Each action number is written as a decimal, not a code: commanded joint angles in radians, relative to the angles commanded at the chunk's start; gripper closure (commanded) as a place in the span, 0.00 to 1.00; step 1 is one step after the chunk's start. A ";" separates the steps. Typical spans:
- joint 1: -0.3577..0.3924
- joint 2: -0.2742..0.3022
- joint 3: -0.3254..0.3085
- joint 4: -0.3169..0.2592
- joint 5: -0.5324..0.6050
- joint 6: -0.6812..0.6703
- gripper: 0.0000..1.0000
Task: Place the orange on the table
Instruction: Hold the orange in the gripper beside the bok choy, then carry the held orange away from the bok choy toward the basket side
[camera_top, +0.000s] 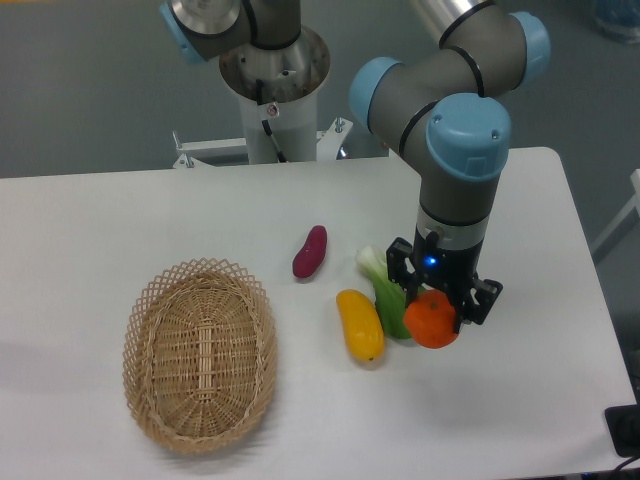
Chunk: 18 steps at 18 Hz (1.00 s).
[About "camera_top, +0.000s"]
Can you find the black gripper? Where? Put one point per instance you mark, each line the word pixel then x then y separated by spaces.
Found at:
pixel 452 272

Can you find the orange fruit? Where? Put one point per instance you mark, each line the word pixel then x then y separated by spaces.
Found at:
pixel 430 320

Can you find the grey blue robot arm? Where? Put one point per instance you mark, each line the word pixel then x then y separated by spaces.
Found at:
pixel 442 117

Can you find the green bok choy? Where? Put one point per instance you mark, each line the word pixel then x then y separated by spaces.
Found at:
pixel 390 299

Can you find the yellow mango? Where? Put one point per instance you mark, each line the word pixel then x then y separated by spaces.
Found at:
pixel 362 329

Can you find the purple sweet potato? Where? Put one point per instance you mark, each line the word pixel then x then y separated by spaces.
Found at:
pixel 312 254

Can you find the black device at table edge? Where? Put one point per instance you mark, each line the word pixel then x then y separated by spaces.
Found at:
pixel 623 425

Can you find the oval wicker basket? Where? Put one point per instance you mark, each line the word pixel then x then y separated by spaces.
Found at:
pixel 200 356

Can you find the blue object top right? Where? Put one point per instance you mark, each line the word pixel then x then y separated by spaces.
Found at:
pixel 617 19

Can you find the white frame at right edge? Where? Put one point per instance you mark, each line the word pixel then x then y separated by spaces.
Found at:
pixel 620 225

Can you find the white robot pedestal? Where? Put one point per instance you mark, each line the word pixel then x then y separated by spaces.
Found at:
pixel 277 94

